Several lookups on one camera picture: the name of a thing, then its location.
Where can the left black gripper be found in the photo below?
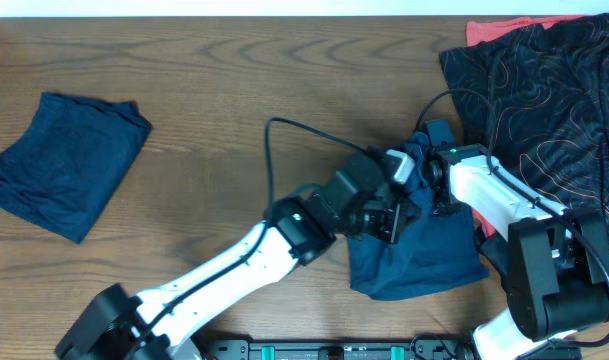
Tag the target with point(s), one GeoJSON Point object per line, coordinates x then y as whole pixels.
{"type": "Point", "coordinates": [392, 215]}

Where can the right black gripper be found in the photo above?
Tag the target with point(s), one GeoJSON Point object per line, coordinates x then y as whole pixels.
{"type": "Point", "coordinates": [445, 209]}

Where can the navy blue shorts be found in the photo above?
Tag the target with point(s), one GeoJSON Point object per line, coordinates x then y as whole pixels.
{"type": "Point", "coordinates": [433, 255]}

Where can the navy cloth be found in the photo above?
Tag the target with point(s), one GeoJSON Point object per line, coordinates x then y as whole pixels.
{"type": "Point", "coordinates": [61, 173]}

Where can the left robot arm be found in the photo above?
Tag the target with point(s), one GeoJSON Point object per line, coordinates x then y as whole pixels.
{"type": "Point", "coordinates": [157, 322]}

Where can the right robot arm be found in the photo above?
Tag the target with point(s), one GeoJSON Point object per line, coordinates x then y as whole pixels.
{"type": "Point", "coordinates": [553, 261]}

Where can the black patterned garment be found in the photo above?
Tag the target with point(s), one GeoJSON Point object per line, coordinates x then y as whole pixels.
{"type": "Point", "coordinates": [543, 95]}

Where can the coral red garment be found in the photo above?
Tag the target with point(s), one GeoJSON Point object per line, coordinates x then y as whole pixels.
{"type": "Point", "coordinates": [477, 32]}

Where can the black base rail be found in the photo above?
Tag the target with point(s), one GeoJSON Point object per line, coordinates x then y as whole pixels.
{"type": "Point", "coordinates": [421, 348]}

